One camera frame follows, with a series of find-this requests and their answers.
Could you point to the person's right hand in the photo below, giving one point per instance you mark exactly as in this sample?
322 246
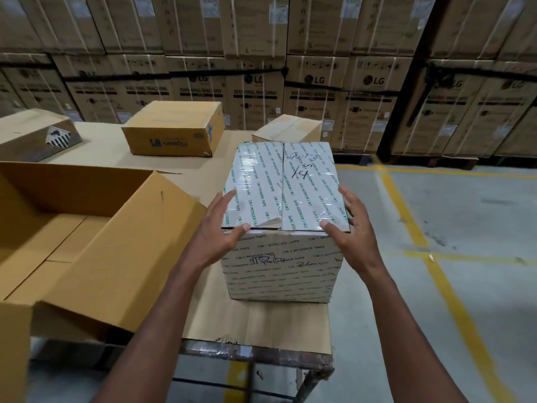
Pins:
361 243

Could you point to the person's left hand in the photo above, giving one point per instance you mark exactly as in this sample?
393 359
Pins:
216 239

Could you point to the green white CM-1 box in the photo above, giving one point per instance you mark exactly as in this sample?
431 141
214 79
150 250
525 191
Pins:
289 268

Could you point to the large yellow cardboard box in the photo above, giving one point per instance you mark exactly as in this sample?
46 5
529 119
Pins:
126 247

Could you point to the blue logo yellow cardboard box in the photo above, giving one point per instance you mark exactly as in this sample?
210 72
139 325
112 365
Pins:
168 125

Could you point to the small pale cardboard box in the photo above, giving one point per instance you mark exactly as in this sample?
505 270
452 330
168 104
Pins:
289 127

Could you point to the taped box with hazard label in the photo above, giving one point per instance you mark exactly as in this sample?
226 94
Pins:
25 130

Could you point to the person's left forearm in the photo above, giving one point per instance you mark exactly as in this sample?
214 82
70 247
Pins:
159 331

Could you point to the person's right forearm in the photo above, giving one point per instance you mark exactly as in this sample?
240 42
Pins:
411 339

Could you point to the wooden pallet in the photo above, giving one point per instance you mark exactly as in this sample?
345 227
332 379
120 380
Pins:
432 161

